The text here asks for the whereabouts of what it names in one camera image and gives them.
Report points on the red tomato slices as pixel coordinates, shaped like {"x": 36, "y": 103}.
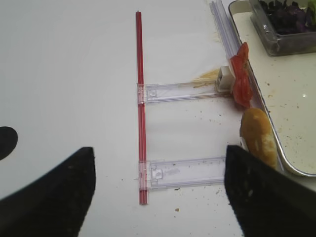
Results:
{"x": 241, "y": 91}

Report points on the left upper clear track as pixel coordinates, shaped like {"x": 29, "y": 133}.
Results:
{"x": 157, "y": 93}

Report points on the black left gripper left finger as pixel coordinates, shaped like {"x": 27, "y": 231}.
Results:
{"x": 56, "y": 204}

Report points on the left lower clear track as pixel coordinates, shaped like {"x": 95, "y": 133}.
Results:
{"x": 158, "y": 174}

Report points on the left bun half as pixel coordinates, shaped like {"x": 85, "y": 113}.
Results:
{"x": 256, "y": 130}

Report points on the clear track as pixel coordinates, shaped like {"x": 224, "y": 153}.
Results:
{"x": 157, "y": 93}
{"x": 158, "y": 174}

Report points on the left red plastic rail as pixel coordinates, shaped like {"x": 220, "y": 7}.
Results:
{"x": 143, "y": 191}

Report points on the white pusher block left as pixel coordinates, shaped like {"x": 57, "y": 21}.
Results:
{"x": 225, "y": 80}

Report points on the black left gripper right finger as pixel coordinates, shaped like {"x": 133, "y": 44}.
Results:
{"x": 265, "y": 202}

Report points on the left long clear divider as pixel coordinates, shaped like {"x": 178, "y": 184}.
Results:
{"x": 231, "y": 43}

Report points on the purple cabbage shreds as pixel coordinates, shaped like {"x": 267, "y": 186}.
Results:
{"x": 290, "y": 18}

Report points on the white metal tray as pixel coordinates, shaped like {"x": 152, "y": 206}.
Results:
{"x": 287, "y": 87}

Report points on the clear plastic salad container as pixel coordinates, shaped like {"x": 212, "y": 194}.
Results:
{"x": 276, "y": 44}

